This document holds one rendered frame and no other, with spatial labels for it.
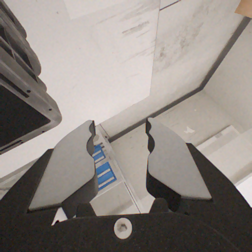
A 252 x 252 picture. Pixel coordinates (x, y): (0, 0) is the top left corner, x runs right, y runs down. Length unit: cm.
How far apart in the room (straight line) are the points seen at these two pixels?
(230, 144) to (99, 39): 312
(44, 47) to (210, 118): 320
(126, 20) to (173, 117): 277
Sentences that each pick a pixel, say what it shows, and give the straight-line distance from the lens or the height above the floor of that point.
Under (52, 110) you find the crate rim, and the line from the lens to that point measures 18.
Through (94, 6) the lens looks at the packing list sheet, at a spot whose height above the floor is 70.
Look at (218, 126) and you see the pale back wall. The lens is 334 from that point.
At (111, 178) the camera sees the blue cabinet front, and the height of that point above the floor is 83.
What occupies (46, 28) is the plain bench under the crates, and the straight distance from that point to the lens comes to 38.
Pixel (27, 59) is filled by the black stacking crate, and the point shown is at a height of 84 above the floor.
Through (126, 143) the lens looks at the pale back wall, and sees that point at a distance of 281.
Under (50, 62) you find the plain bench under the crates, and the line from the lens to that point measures 41.
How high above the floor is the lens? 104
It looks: 22 degrees down
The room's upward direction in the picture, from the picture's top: 148 degrees clockwise
